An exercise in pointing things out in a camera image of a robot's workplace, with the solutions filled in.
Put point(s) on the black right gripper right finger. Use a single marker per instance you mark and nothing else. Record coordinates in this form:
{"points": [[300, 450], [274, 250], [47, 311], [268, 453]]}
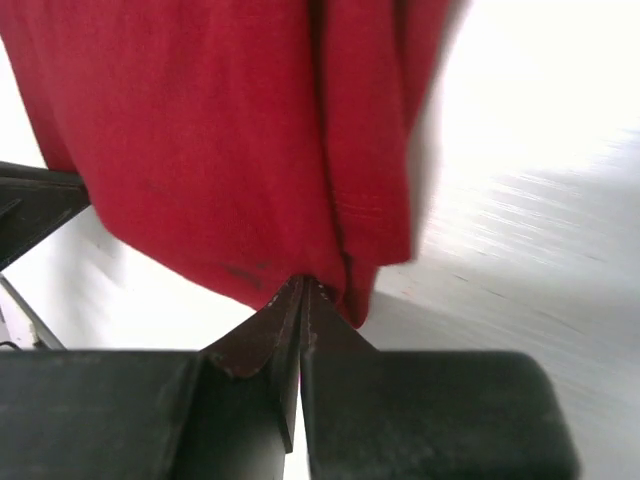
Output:
{"points": [[371, 414]]}

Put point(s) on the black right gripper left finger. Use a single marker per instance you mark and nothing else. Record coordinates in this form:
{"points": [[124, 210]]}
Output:
{"points": [[224, 412]]}

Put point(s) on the red t shirt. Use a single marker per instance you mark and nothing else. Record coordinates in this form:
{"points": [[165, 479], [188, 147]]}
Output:
{"points": [[238, 143]]}

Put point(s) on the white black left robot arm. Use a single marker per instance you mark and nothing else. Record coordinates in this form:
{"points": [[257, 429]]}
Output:
{"points": [[34, 203]]}

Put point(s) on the aluminium table edge rail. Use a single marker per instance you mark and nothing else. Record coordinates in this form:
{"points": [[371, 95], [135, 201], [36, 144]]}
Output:
{"points": [[23, 327]]}

